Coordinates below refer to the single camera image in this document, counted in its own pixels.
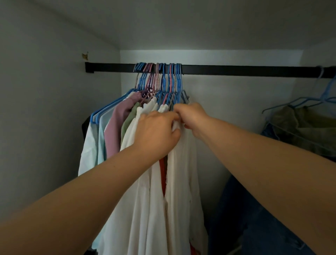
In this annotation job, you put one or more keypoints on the person's left hand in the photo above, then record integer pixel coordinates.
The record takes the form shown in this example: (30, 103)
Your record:
(155, 134)

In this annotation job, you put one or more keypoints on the person's right hand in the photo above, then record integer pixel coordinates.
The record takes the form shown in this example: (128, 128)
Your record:
(194, 115)

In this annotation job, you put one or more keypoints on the white wardrobe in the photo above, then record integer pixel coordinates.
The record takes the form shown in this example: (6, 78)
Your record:
(231, 105)

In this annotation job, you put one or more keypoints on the clothes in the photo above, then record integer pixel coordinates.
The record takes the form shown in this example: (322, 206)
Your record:
(136, 210)

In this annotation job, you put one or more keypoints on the blue denim jeans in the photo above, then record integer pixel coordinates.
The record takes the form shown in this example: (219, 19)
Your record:
(249, 223)

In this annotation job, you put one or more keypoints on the person's right forearm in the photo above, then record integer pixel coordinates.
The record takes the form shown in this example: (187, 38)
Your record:
(275, 170)

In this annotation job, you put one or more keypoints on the person's left forearm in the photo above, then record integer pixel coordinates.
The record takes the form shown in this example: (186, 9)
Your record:
(78, 210)

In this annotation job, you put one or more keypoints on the black clothes rail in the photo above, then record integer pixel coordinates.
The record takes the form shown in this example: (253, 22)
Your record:
(236, 70)

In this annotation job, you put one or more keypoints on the small brass wall fitting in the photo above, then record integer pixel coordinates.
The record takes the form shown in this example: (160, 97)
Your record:
(84, 55)

